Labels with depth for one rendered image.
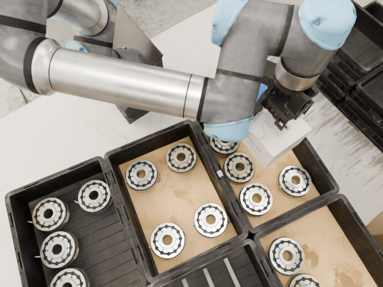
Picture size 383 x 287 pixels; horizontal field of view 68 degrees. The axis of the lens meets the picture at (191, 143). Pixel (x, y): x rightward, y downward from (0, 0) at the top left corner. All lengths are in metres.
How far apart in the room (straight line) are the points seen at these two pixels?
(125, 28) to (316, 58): 0.78
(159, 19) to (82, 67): 2.06
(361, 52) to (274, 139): 1.25
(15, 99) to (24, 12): 1.88
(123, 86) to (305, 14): 0.28
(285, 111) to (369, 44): 1.37
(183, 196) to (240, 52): 0.60
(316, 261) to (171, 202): 0.47
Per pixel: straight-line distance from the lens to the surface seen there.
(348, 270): 1.02
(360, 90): 1.74
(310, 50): 0.46
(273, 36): 0.45
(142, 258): 0.84
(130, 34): 1.10
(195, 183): 0.94
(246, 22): 0.45
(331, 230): 1.01
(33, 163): 1.26
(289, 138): 0.70
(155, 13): 2.56
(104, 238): 0.96
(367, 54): 1.88
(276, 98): 0.61
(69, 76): 0.50
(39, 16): 0.56
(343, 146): 1.27
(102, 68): 0.48
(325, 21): 0.44
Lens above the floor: 1.75
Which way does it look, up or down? 68 degrees down
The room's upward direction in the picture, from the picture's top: 1 degrees counter-clockwise
